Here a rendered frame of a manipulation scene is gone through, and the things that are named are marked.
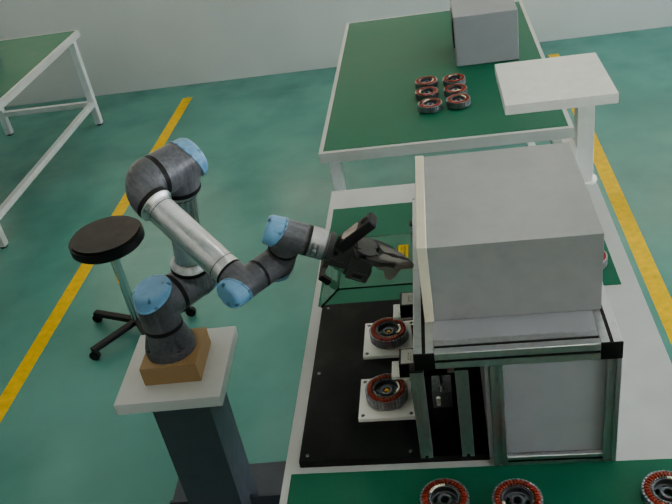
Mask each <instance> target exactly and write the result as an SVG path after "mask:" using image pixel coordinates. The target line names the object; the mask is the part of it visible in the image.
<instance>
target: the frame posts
mask: <svg viewBox="0 0 672 504"><path fill-rule="evenodd" d="M454 373H455V383H456V394H457V405H458V415H459V426H460V436H461V447H462V456H463V457H465V456H467V454H470V456H475V451H474V438H473V426H472V414H471V401H470V389H469V377H468V367H463V368H454ZM409 374H410V382H411V389H412V396H413V404H414V411H415V418H416V426H417V433H418V440H419V447H420V455H421V458H425V456H429V458H433V445H432V437H431V428H430V420H429V412H428V404H427V396H426V388H425V380H424V372H423V370H420V371H415V367H414V363H409Z"/></svg>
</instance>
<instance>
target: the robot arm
mask: <svg viewBox="0 0 672 504"><path fill-rule="evenodd" d="M207 171H208V163H207V160H206V158H205V156H204V154H203V152H202V151H201V150H200V148H199V147H198V146H197V145H196V144H195V143H193V142H192V141H191V140H189V139H186V138H178V139H176V140H174V141H170V142H169V143H168V144H166V145H164V146H163V147H161V148H159V149H157V150H155V151H153V152H151V153H150V154H148V155H146V156H144V157H142V158H140V159H138V160H136V161H135V162H134V163H133V164H132V165H131V166H130V168H129V170H128V172H127V174H126V179H125V191H126V196H127V199H128V201H129V203H130V205H131V207H132V208H133V210H134V211H135V212H136V213H137V214H138V215H139V216H140V217H141V218H142V219H143V220H144V221H151V222H152V223H153V224H154V225H155V226H157V227H158V228H159V229H160V230H161V231H162V232H163V233H164V234H165V235H166V236H167V237H168V238H170V239H171V240H172V247H173V253H174V256H173V257H172V258H171V261H170V268H171V272H169V273H168V274H166V275H162V274H156V275H154V276H153V277H151V276H149V277H147V278H145V279H144V280H142V281H141V282H140V283H139V284H138V285H137V286H136V287H135V289H134V291H133V296H132V297H133V302H134V307H135V310H136V312H137V313H138V316H139V319H140V321H141V324H142V326H143V329H144V332H145V352H146V354H147V357H148V359H149V360H150V361H151V362H153V363H155V364H161V365H165V364H172V363H175V362H178V361H180V360H182V359H184V358H186V357H187V356H188V355H189V354H191V353H192V351H193V350H194V348H195V346H196V338H195V335H194V333H193V331H192V330H191V329H190V328H189V327H188V326H187V324H186V323H185V322H184V321H183V318H182V315H181V312H182V311H184V310H185V309H186V308H188V307H189V306H191V305H192V304H194V303H195V302H196V301H198V300H199V299H201V298H202V297H203V296H205V295H207V294H209V293H210V292H211V291H212V290H213V289H214V288H216V287H217V294H218V296H219V298H221V300H222V302H223V303H224V304H225V305H226V306H228V307H230V308H238V307H240V306H242V305H243V304H245V303H246V302H249V301H250V300H251V299H252V298H253V297H254V296H256V295H257V294H258V293H260V292H261V291H262V290H264V289H265V288H266V287H268V286H269V285H271V284H272V283H273V282H280V281H284V280H286V279H287V278H288V277H289V276H290V273H291V272H292V271H293V268H294V265H295V261H296V258H297V255H298V254H300V255H304V256H305V255H306V256H308V257H311V258H315V259H318V260H322V258H323V265H322V267H324V268H328V265H332V266H335V267H339V268H342V270H343V269H344V270H343V271H344V273H343V272H342V273H343V274H345V278H348V279H352V280H355V281H359V282H362V283H366V281H367V279H368V277H370V274H371V272H372V269H371V268H372V266H375V267H376V268H377V269H379V270H382V271H383V272H384V276H385V278H386V279H388V280H392V279H393V278H394V277H395V276H396V275H397V274H398V272H399V271H400V270H401V269H409V268H413V267H414V263H413V262H412V261H411V260H410V259H408V258H407V257H406V256H405V255H403V254H402V253H401V252H399V251H398V250H396V249H395V248H393V247H392V246H390V245H388V244H386V243H384V242H381V241H378V240H373V239H370V238H363V237H364V236H366V235H367V234H368V233H370V232H371V231H372V230H374V229H375V228H376V225H377V219H378V218H377V216H376V215H375V214H374V213H373V212H370V213H368V214H367V215H366V216H364V217H363V218H362V219H360V220H359V221H358V222H356V223H355V224H354V225H352V226H351V227H350V228H348V229H347V230H346V231H344V232H343V233H342V234H341V235H339V236H338V238H337V241H336V235H337V233H335V232H331V233H330V231H329V230H328V229H324V228H321V227H317V226H313V225H310V224H306V223H303V222H299V221H296V220H293V219H289V218H288V217H281V216H277V215H270V216H269V217H268V219H267V223H266V226H265V230H264V233H263V237H262V243H263V244H266V245H268V248H267V249H266V250H265V251H264V252H263V253H261V254H260V255H258V256H257V257H255V258H254V259H253V260H251V261H249V262H248V263H247V264H245V265H244V264H243V263H242V262H241V261H239V260H238V259H237V258H236V257H235V256H234V255H233V254H232V253H231V252H230V251H229V250H227V249H226V248H225V247H224V246H223V245H222V244H221V243H220V242H219V241H217V240H216V239H215V238H214V237H213V236H212V235H211V234H210V233H209V232H208V231H206V230H205V229H204V228H203V227H202V226H201V225H200V219H199V211H198V203H197V194H198V193H199V192H200V190H201V181H200V177H201V176H204V175H205V173H207ZM376 252H377V253H376ZM355 278H356V279H355Z"/></svg>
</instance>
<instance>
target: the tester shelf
mask: <svg viewBox="0 0 672 504"><path fill-rule="evenodd" d="M412 233H413V263H414V267H413V359H414V367H415V371H420V370H435V369H447V368H463V367H480V366H496V365H513V364H530V363H546V362H563V361H579V360H596V359H618V358H623V346H624V341H623V339H622V336H621V333H620V331H619V328H618V325H617V322H616V319H615V316H614V313H613V311H612V308H611V305H610V302H609V299H608V296H607V293H606V290H605V288H604V285H603V282H602V302H601V309H597V310H583V311H568V312H554V313H540V314H525V315H511V316H497V317H482V318H468V319H454V320H440V321H434V322H426V323H425V320H424V312H423V303H422V294H421V286H420V277H419V269H418V260H417V251H416V199H412Z"/></svg>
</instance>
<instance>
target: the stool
mask: <svg viewBox="0 0 672 504"><path fill-rule="evenodd" d="M144 236H145V232H144V228H143V226H142V223H141V222H140V221H139V220H138V219H136V218H133V217H130V216H123V215H120V216H110V217H106V218H102V219H99V220H96V221H93V222H91V223H89V224H87V225H85V226H84V227H82V228H81V229H79V230H78V231H77V232H76V233H75V234H74V235H73V236H72V238H71V240H70V242H69V245H68V248H69V251H70V253H71V255H72V258H73V259H74V260H76V261H78V262H80V263H84V264H103V263H108V262H110V263H111V265H112V268H113V271H114V273H115V276H116V279H117V281H118V284H119V286H120V289H121V292H122V294H123V297H124V300H125V302H126V305H127V307H128V310H129V313H130V315H127V314H121V313H115V312H109V311H103V310H95V311H94V312H93V317H92V319H93V321H94V322H96V323H100V322H101V321H102V320H103V318H105V319H111V320H117V321H123V322H127V323H126V324H124V325H123V326H121V327H120V328H118V329H117V330H115V331H114V332H113V333H111V334H110V335H108V336H107V337H105V338H104V339H102V340H101V341H99V342H98V343H96V344H95V345H93V346H92V347H91V348H90V349H91V352H90V354H89V357H90V358H91V359H92V360H99V359H100V357H101V353H100V352H99V351H100V350H101V349H103V348H104V347H105V346H107V345H108V344H110V343H111V342H113V341H114V340H116V339H117V338H119V337H120V336H121V335H123V334H124V333H126V332H127V331H129V330H130V329H132V328H133V327H134V326H137V328H138V329H139V331H140V332H141V334H142V335H145V332H144V329H143V326H142V324H141V321H140V319H139V316H138V313H137V312H136V310H135V307H134V302H133V297H132V296H133V294H132V291H131V289H130V286H129V283H128V281H127V278H126V275H125V272H124V270H123V267H122V264H121V262H120V258H122V257H124V256H126V255H128V254H129V253H131V252H132V251H134V250H135V249H136V248H137V247H138V246H139V245H140V243H141V242H142V240H143V239H144ZM185 311H186V314H187V315H188V316H190V317H193V316H195V314H196V309H195V308H194V307H192V306H189V307H188V308H186V309H185V310H184V311H182V312H185ZM182 312H181V313H182Z"/></svg>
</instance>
